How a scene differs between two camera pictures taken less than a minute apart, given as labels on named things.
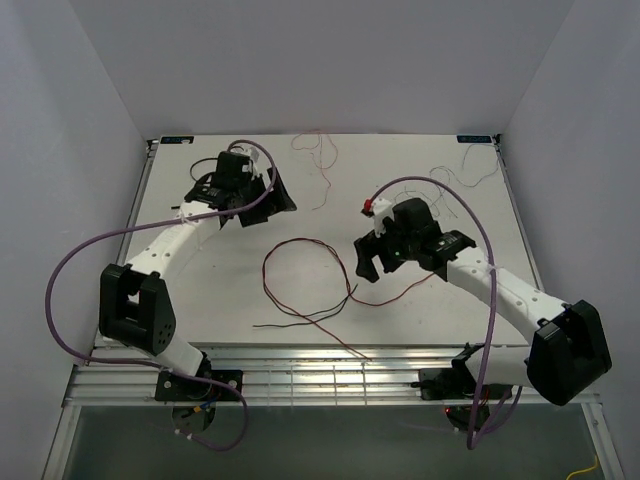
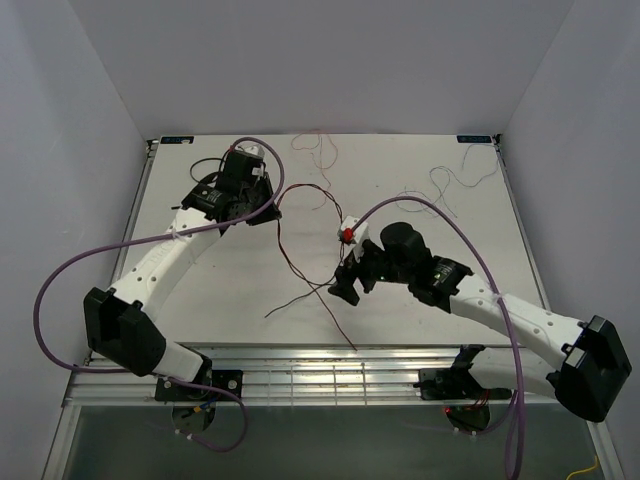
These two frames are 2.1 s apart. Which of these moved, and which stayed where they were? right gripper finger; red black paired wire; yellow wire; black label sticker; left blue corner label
Moved: right gripper finger; red black paired wire
Stayed: left blue corner label; black label sticker; yellow wire
